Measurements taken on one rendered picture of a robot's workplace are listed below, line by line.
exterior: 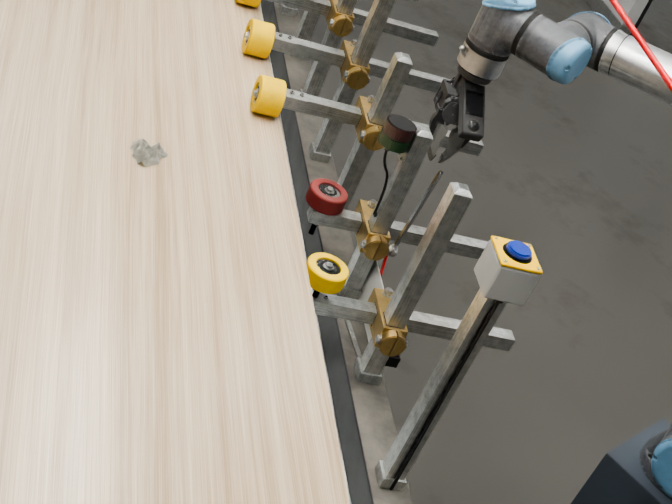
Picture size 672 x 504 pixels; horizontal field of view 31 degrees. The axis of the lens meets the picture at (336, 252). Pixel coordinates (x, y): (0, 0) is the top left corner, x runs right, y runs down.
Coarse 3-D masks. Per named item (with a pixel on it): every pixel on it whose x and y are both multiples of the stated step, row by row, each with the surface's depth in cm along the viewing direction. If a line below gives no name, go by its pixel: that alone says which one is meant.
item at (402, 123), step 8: (392, 120) 223; (400, 120) 224; (408, 120) 225; (400, 128) 221; (408, 128) 222; (384, 152) 227; (384, 160) 228; (400, 160) 228; (384, 168) 229; (384, 184) 231; (384, 192) 232; (376, 208) 234
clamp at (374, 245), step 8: (360, 200) 244; (360, 208) 243; (368, 208) 243; (368, 216) 240; (368, 224) 238; (360, 232) 240; (368, 232) 236; (376, 232) 237; (360, 240) 239; (368, 240) 236; (376, 240) 235; (384, 240) 236; (360, 248) 238; (368, 248) 235; (376, 248) 236; (384, 248) 236; (368, 256) 237; (376, 256) 237; (384, 256) 237
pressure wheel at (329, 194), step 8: (312, 184) 235; (320, 184) 237; (328, 184) 238; (336, 184) 238; (312, 192) 234; (320, 192) 234; (328, 192) 235; (336, 192) 237; (344, 192) 237; (312, 200) 234; (320, 200) 233; (328, 200) 233; (336, 200) 234; (344, 200) 235; (320, 208) 234; (328, 208) 234; (336, 208) 234; (312, 224) 240; (312, 232) 241
